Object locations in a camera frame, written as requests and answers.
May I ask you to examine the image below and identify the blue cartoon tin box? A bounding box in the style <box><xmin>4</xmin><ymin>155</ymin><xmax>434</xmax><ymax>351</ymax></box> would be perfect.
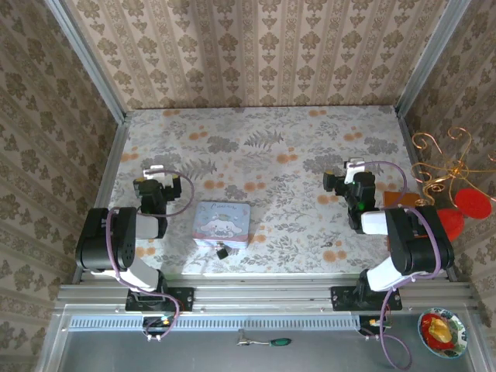
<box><xmin>192</xmin><ymin>201</ymin><xmax>251</xmax><ymax>251</ymax></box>

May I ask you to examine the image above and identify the floral table mat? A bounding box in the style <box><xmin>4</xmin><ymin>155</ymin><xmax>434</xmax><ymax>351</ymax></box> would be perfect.
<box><xmin>91</xmin><ymin>105</ymin><xmax>445</xmax><ymax>277</ymax></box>

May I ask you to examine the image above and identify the red toy food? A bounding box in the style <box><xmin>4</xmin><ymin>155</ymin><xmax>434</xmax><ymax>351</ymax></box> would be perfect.
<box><xmin>421</xmin><ymin>313</ymin><xmax>457</xmax><ymax>346</ymax></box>

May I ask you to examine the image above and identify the yellow toy food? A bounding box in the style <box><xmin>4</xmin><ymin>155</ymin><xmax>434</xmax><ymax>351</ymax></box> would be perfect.
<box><xmin>427</xmin><ymin>319</ymin><xmax>453</xmax><ymax>344</ymax></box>

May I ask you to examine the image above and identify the grey sheet metal panel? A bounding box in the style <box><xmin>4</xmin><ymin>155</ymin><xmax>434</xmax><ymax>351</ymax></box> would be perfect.
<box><xmin>36</xmin><ymin>304</ymin><xmax>496</xmax><ymax>372</ymax></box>

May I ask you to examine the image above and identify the patterned ceramic bowl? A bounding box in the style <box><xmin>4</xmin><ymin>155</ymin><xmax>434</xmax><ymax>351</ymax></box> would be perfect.
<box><xmin>417</xmin><ymin>307</ymin><xmax>469</xmax><ymax>360</ymax></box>

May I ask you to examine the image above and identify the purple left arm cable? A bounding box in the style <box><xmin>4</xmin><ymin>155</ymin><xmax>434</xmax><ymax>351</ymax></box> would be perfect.
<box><xmin>106</xmin><ymin>168</ymin><xmax>195</xmax><ymax>343</ymax></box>

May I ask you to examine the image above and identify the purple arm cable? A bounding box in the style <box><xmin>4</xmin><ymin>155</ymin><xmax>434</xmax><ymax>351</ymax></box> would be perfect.
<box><xmin>350</xmin><ymin>160</ymin><xmax>443</xmax><ymax>371</ymax></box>
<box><xmin>106</xmin><ymin>168</ymin><xmax>195</xmax><ymax>343</ymax></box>

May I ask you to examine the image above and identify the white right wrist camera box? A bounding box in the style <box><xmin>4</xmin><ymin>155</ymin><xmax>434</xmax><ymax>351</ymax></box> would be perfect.
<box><xmin>343</xmin><ymin>157</ymin><xmax>366</xmax><ymax>186</ymax></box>

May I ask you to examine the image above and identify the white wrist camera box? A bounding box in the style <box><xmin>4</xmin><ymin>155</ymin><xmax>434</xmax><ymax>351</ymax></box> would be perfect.
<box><xmin>142</xmin><ymin>165</ymin><xmax>174</xmax><ymax>185</ymax></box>
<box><xmin>343</xmin><ymin>157</ymin><xmax>366</xmax><ymax>186</ymax></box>

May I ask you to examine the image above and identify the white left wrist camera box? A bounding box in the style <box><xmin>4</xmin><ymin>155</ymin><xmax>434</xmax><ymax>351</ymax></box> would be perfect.
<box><xmin>142</xmin><ymin>165</ymin><xmax>174</xmax><ymax>185</ymax></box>

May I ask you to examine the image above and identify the aluminium side rail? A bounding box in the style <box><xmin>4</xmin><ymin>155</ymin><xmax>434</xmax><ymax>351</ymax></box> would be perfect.
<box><xmin>71</xmin><ymin>119</ymin><xmax>132</xmax><ymax>287</ymax></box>
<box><xmin>396</xmin><ymin>114</ymin><xmax>459</xmax><ymax>283</ymax></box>

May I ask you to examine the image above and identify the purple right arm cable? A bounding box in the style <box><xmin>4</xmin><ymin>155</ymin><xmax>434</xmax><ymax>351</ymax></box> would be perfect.
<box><xmin>350</xmin><ymin>160</ymin><xmax>443</xmax><ymax>371</ymax></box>

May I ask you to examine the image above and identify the gold wire ornament stand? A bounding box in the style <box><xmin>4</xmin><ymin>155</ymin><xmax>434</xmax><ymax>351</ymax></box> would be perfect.
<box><xmin>410</xmin><ymin>126</ymin><xmax>496</xmax><ymax>207</ymax></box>

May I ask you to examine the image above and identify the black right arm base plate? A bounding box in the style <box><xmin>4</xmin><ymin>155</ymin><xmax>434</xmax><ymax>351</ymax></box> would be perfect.
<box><xmin>329</xmin><ymin>285</ymin><xmax>403</xmax><ymax>312</ymax></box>

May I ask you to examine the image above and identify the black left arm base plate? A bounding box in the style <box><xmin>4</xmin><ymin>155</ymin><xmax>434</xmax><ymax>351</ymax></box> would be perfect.
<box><xmin>125</xmin><ymin>286</ymin><xmax>195</xmax><ymax>313</ymax></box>

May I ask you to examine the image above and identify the black cable connector box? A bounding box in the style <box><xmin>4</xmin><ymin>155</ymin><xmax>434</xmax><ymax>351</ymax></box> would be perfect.
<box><xmin>357</xmin><ymin>315</ymin><xmax>394</xmax><ymax>337</ymax></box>
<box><xmin>142</xmin><ymin>315</ymin><xmax>177</xmax><ymax>337</ymax></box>

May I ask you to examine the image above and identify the aluminium frame post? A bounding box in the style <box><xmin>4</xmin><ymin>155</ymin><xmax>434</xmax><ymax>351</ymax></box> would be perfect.
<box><xmin>43</xmin><ymin>0</ymin><xmax>131</xmax><ymax>124</ymax></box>
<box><xmin>394</xmin><ymin>0</ymin><xmax>472</xmax><ymax>118</ymax></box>

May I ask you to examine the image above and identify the aluminium frame rail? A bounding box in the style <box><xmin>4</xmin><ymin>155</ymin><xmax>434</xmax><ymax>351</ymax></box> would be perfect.
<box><xmin>53</xmin><ymin>284</ymin><xmax>482</xmax><ymax>312</ymax></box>

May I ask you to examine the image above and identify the grey slotted cable duct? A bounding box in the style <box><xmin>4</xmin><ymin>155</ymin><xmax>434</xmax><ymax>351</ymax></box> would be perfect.
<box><xmin>68</xmin><ymin>314</ymin><xmax>362</xmax><ymax>332</ymax></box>

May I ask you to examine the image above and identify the green handled screwdriver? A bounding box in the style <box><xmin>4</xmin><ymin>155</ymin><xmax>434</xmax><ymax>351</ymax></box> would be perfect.
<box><xmin>247</xmin><ymin>337</ymin><xmax>293</xmax><ymax>348</ymax></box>

